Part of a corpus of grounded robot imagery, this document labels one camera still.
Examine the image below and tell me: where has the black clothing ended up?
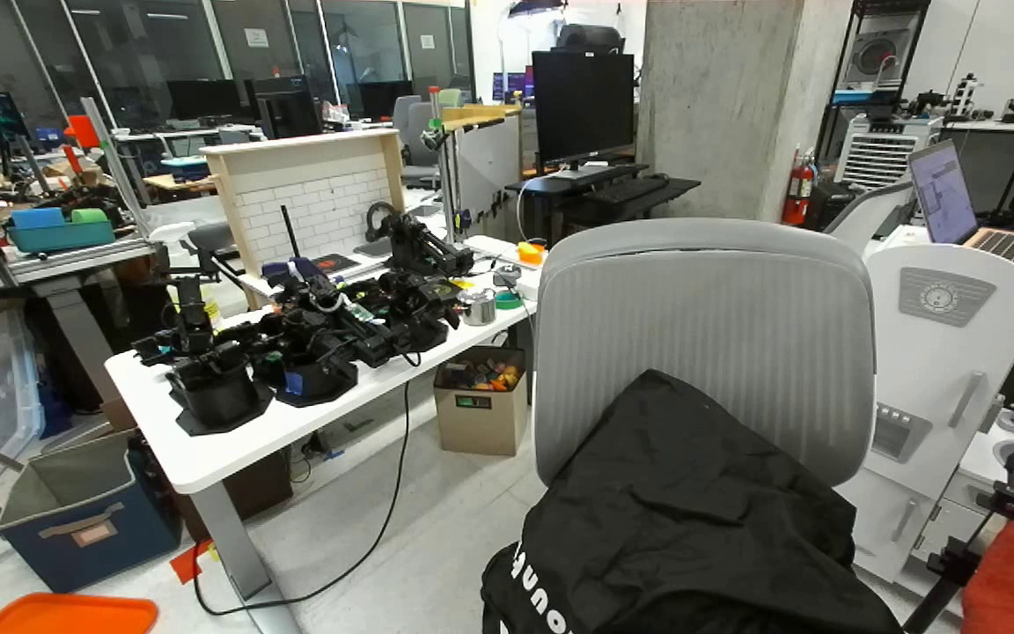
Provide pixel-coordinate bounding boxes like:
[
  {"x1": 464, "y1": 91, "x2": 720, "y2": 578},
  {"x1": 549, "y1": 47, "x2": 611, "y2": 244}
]
[{"x1": 479, "y1": 371, "x2": 901, "y2": 634}]

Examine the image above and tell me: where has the grey office chair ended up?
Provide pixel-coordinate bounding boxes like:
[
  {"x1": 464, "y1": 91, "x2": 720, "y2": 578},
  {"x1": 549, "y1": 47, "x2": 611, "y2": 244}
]
[{"x1": 531, "y1": 218, "x2": 877, "y2": 484}]

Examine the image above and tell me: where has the white chair back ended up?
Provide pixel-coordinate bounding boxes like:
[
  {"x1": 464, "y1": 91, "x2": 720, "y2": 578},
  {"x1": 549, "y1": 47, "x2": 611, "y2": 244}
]
[{"x1": 840, "y1": 244, "x2": 1014, "y2": 580}]

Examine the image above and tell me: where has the cardboard box under table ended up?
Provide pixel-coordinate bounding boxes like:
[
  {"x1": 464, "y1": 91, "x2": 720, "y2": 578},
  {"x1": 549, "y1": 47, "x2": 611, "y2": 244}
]
[{"x1": 432, "y1": 348, "x2": 529, "y2": 453}]

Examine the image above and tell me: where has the black keyboard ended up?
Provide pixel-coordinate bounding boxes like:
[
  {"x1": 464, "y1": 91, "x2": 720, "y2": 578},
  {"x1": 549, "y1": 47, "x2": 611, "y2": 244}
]
[{"x1": 588, "y1": 174, "x2": 694, "y2": 218}]

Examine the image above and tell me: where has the black robot parts pile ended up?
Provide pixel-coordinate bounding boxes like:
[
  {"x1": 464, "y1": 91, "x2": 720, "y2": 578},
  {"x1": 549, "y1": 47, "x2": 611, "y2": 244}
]
[{"x1": 133, "y1": 206, "x2": 476, "y2": 436}]

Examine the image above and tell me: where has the white pegboard panel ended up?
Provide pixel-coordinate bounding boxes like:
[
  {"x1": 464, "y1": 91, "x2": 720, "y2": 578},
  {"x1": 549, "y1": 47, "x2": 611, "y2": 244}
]
[{"x1": 206, "y1": 132, "x2": 404, "y2": 305}]

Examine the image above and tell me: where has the black computer monitor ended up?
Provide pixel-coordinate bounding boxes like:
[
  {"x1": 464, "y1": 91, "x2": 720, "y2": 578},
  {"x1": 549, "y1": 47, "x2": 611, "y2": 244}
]
[{"x1": 531, "y1": 52, "x2": 633, "y2": 162}]

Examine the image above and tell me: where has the red fire extinguisher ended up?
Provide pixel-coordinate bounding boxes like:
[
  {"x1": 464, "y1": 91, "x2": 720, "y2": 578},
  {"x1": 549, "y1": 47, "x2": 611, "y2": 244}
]
[{"x1": 782, "y1": 153, "x2": 818, "y2": 224}]

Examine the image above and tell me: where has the white work table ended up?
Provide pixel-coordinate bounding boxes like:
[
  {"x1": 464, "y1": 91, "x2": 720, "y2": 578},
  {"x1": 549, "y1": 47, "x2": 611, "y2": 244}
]
[{"x1": 101, "y1": 231, "x2": 549, "y2": 604}]

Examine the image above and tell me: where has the open laptop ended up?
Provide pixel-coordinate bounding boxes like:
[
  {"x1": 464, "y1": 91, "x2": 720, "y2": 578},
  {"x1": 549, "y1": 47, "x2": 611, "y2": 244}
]
[{"x1": 896, "y1": 142, "x2": 1014, "y2": 262}]

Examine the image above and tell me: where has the blue storage bin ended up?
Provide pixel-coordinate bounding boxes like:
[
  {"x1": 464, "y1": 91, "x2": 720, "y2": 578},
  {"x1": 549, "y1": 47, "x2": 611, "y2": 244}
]
[{"x1": 0, "y1": 435, "x2": 179, "y2": 592}]

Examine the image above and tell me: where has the blue green box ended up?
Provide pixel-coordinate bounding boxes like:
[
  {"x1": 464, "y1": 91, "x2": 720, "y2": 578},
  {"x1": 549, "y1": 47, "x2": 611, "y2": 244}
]
[{"x1": 9, "y1": 209, "x2": 115, "y2": 255}]

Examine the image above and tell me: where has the orange bin lid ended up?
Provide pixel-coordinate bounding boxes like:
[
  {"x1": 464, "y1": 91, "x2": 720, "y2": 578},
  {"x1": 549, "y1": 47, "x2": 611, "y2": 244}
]
[{"x1": 0, "y1": 592, "x2": 158, "y2": 634}]

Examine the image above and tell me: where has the black power cable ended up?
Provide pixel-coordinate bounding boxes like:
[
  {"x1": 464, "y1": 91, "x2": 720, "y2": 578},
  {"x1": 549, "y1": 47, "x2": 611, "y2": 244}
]
[{"x1": 186, "y1": 382, "x2": 416, "y2": 621}]

